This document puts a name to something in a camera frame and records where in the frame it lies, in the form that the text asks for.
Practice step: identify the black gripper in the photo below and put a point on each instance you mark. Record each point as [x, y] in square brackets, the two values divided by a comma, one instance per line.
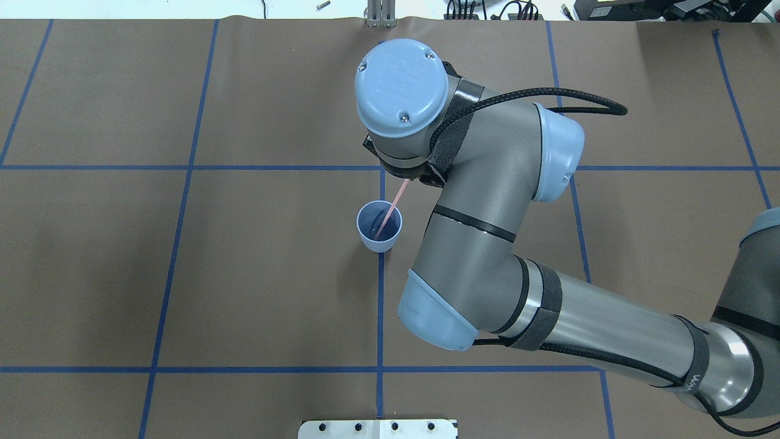
[428, 178]

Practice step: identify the light blue plastic cup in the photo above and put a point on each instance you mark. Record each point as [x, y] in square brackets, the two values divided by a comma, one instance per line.
[379, 224]

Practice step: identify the white metal mounting base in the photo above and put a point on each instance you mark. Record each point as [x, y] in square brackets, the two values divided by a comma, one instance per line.
[379, 428]

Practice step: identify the black equipment box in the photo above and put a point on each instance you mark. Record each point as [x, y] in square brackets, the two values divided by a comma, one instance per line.
[694, 11]

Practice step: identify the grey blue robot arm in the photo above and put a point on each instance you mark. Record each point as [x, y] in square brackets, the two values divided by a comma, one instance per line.
[492, 155]

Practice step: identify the metal camera post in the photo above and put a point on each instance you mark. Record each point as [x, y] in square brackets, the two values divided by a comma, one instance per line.
[380, 14]

